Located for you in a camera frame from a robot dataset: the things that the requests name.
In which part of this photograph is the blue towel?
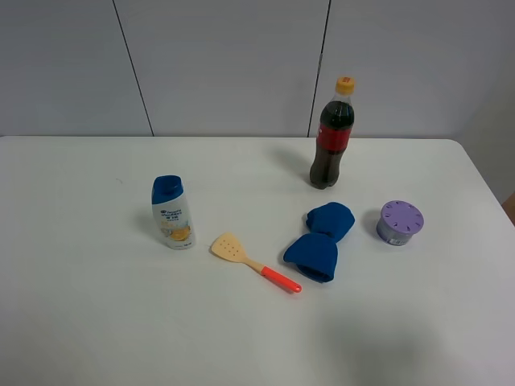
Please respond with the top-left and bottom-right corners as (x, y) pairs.
(282, 202), (355, 283)

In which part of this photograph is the white blue shampoo bottle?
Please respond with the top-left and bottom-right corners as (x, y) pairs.
(151, 175), (196, 250)

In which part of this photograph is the cola bottle yellow cap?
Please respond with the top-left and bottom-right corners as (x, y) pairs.
(310, 76), (355, 190)

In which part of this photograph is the purple air freshener can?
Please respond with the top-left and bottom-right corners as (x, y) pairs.
(376, 200), (424, 246)

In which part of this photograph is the wooden spatula red handle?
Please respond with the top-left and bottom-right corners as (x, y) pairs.
(210, 232), (303, 294)

